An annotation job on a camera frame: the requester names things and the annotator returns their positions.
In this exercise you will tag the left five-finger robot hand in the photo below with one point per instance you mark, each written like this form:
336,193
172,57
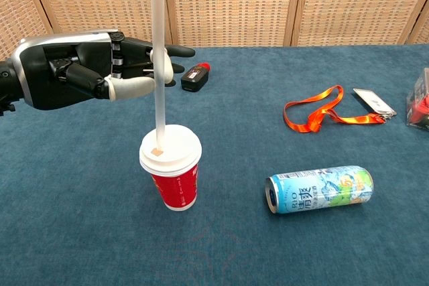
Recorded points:
43,71

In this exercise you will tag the clear plastic straw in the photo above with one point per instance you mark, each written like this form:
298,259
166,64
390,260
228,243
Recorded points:
157,14

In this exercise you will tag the red paper cup white lid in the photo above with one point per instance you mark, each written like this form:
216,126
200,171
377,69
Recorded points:
174,182

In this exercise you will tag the dark bottle with red cap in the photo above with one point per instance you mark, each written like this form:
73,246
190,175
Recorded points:
194,78

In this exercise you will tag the blue carpet table cover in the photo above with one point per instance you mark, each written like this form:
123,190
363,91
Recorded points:
100,232

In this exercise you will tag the woven bamboo folding screen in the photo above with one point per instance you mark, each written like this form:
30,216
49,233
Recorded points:
231,4

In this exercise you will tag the light blue beverage can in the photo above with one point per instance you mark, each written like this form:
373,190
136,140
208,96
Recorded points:
318,190

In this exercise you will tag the white card badge holder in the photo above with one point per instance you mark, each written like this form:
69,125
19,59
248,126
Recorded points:
373,100

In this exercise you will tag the clear box with red pieces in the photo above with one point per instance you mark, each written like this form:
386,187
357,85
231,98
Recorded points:
420,105

